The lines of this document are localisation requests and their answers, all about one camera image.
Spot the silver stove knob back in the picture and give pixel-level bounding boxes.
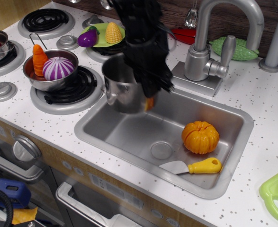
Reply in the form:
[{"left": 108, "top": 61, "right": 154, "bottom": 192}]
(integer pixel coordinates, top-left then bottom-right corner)
[{"left": 82, "top": 14, "right": 104, "bottom": 29}]

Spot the green toy bitter gourd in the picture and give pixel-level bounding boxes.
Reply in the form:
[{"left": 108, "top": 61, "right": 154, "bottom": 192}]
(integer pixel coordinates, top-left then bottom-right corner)
[{"left": 209, "top": 36, "right": 260, "bottom": 61}]

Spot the orange toy pumpkin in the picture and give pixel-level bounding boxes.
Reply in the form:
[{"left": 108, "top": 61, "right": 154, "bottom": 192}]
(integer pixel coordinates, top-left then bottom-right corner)
[{"left": 181, "top": 121, "right": 220, "bottom": 155}]

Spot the silver stove knob front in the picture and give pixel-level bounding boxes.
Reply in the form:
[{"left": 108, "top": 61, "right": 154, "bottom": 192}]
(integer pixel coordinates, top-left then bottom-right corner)
[{"left": 0, "top": 82, "right": 18, "bottom": 102}]

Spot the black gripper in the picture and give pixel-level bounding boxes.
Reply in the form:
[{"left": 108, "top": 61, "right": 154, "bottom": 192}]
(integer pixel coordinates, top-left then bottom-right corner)
[{"left": 123, "top": 40, "right": 173, "bottom": 98}]

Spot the orange toy carrot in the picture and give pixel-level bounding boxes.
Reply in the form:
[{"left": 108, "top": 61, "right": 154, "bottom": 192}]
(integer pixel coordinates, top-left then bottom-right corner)
[{"left": 32, "top": 44, "right": 48, "bottom": 77}]

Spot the silver dishwasher door handle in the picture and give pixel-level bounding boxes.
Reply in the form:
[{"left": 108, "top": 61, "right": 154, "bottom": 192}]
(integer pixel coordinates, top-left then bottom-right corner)
[{"left": 56, "top": 182, "right": 141, "bottom": 227}]

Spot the silver stove knob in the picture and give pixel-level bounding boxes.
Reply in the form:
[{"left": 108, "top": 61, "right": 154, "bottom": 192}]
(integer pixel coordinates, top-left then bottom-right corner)
[
  {"left": 56, "top": 35, "right": 79, "bottom": 50},
  {"left": 82, "top": 14, "right": 104, "bottom": 29},
  {"left": 0, "top": 82, "right": 18, "bottom": 102}
]

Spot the yellow toy corn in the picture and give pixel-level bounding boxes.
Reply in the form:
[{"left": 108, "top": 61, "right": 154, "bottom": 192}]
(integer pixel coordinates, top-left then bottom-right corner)
[{"left": 105, "top": 22, "right": 123, "bottom": 44}]

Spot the blue plastic device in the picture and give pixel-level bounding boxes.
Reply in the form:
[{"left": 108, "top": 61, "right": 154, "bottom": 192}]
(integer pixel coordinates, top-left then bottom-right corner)
[{"left": 0, "top": 178, "right": 31, "bottom": 209}]

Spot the front right stove burner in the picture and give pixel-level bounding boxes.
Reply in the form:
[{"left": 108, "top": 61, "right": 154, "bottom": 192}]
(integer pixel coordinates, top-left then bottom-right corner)
[{"left": 30, "top": 66, "right": 104, "bottom": 115}]

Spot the hanging silver utensil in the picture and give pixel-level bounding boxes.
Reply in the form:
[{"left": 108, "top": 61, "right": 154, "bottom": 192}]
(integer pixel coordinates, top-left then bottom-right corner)
[{"left": 184, "top": 0, "right": 198, "bottom": 29}]

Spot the purple toy eggplant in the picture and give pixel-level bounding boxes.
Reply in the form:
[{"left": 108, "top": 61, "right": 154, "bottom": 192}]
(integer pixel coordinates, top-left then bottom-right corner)
[{"left": 78, "top": 26, "right": 99, "bottom": 48}]

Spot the silver toy sink basin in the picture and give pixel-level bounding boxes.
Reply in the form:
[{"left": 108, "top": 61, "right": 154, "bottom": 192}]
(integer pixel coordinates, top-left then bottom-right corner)
[{"left": 74, "top": 89, "right": 254, "bottom": 199}]

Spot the back right stove burner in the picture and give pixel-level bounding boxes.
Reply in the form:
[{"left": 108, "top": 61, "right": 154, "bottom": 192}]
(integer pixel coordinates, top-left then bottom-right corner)
[{"left": 85, "top": 43, "right": 125, "bottom": 63}]

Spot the silver stove knob middle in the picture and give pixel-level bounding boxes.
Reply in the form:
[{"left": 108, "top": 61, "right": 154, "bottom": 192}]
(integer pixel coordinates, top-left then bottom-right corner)
[{"left": 56, "top": 35, "right": 79, "bottom": 50}]

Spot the front left stove burner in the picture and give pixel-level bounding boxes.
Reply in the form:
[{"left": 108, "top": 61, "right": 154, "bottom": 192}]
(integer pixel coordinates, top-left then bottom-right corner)
[{"left": 0, "top": 40, "right": 26, "bottom": 77}]

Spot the yellow handled toy knife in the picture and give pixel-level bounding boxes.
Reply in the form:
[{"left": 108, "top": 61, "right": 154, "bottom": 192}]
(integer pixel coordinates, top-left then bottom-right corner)
[{"left": 159, "top": 157, "right": 222, "bottom": 175}]

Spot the silver toy faucet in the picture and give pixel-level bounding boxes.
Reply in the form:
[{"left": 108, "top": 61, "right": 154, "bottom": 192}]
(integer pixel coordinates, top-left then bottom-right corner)
[{"left": 172, "top": 0, "right": 264, "bottom": 96}]

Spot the red toy pepper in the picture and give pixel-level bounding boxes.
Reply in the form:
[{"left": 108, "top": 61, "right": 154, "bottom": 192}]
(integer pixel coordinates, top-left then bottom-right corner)
[{"left": 171, "top": 28, "right": 196, "bottom": 45}]

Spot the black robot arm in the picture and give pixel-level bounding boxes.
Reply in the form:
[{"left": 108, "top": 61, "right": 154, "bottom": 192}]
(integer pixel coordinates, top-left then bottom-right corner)
[{"left": 112, "top": 0, "right": 173, "bottom": 98}]

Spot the black braided cable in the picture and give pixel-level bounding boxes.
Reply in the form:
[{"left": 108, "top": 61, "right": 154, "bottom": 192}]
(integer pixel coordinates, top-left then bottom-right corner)
[{"left": 0, "top": 188, "right": 14, "bottom": 227}]

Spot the silver oven door handle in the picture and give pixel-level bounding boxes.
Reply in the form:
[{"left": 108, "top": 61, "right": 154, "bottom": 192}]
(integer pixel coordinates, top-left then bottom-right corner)
[{"left": 0, "top": 156, "right": 45, "bottom": 184}]

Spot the purple white toy onion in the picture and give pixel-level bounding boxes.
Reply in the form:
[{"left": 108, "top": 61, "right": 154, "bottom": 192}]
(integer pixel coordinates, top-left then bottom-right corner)
[{"left": 43, "top": 57, "right": 75, "bottom": 81}]

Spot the back left stove burner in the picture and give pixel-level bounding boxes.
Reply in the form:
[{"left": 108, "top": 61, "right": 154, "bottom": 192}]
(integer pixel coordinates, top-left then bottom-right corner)
[{"left": 18, "top": 9, "right": 75, "bottom": 40}]

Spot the steel pan with handle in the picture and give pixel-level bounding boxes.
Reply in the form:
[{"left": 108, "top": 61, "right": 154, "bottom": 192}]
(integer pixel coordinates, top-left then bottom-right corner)
[{"left": 23, "top": 44, "right": 79, "bottom": 91}]

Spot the silver oven dial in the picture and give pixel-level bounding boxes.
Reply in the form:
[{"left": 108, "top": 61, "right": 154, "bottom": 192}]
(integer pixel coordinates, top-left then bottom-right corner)
[{"left": 12, "top": 135, "right": 42, "bottom": 162}]

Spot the green toy plate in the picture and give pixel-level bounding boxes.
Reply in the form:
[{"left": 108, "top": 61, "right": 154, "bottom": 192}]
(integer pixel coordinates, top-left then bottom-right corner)
[{"left": 81, "top": 23, "right": 126, "bottom": 47}]

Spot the tall steel pot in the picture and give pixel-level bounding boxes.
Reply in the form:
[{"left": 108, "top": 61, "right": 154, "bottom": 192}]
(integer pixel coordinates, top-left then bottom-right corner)
[{"left": 102, "top": 53, "right": 158, "bottom": 114}]

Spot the yellow cloth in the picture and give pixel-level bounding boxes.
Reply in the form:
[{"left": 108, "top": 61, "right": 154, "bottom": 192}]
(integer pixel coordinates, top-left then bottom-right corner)
[{"left": 12, "top": 207, "right": 38, "bottom": 225}]

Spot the stove burner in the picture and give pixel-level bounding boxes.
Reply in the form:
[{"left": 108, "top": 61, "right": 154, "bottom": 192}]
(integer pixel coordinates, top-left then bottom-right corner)
[
  {"left": 0, "top": 40, "right": 26, "bottom": 77},
  {"left": 18, "top": 9, "right": 75, "bottom": 40},
  {"left": 30, "top": 66, "right": 104, "bottom": 115},
  {"left": 85, "top": 43, "right": 125, "bottom": 63}
]

